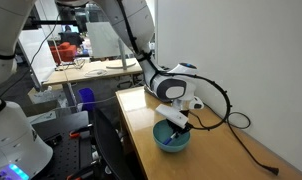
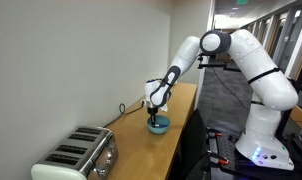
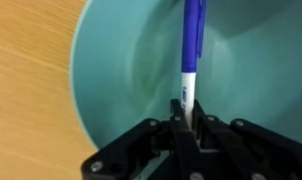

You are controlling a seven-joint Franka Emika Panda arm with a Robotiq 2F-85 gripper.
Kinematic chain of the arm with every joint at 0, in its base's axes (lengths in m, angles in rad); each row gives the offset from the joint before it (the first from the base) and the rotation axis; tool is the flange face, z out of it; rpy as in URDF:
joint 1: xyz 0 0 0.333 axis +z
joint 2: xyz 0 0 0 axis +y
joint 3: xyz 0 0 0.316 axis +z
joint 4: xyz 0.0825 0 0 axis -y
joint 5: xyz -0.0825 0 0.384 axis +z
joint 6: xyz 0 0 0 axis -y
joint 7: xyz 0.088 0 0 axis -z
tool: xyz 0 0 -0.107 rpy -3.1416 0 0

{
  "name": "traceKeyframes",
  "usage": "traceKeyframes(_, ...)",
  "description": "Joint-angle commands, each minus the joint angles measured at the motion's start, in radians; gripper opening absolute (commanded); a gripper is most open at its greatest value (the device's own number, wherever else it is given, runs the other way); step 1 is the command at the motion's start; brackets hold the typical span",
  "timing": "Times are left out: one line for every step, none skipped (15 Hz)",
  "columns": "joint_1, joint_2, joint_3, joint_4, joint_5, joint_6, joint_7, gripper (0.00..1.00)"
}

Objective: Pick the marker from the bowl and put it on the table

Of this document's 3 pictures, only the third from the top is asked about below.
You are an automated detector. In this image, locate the blue and white marker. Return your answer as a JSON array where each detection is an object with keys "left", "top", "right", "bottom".
[{"left": 180, "top": 0, "right": 208, "bottom": 130}]

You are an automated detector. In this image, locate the teal bowl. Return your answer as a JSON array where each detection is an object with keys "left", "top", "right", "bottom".
[{"left": 69, "top": 0, "right": 302, "bottom": 152}]

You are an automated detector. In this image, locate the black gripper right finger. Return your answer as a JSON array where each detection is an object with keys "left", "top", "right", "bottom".
[{"left": 192, "top": 98, "right": 302, "bottom": 180}]

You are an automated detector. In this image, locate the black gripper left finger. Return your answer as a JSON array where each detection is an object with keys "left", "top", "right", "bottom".
[{"left": 80, "top": 98, "right": 206, "bottom": 180}]

